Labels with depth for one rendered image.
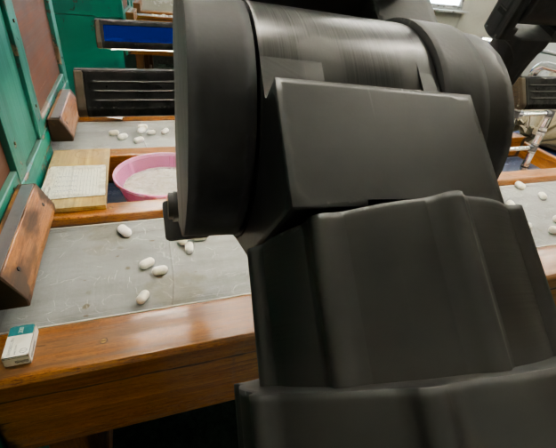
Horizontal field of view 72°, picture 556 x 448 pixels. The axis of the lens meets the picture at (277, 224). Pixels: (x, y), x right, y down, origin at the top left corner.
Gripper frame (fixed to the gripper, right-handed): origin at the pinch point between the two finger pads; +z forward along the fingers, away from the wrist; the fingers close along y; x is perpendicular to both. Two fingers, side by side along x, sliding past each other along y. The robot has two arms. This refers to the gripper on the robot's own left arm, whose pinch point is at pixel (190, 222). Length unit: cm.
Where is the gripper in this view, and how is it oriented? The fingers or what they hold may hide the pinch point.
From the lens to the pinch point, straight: 75.3
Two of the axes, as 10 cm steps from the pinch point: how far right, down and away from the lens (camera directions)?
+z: -2.9, 0.9, 9.5
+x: 1.2, 9.9, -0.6
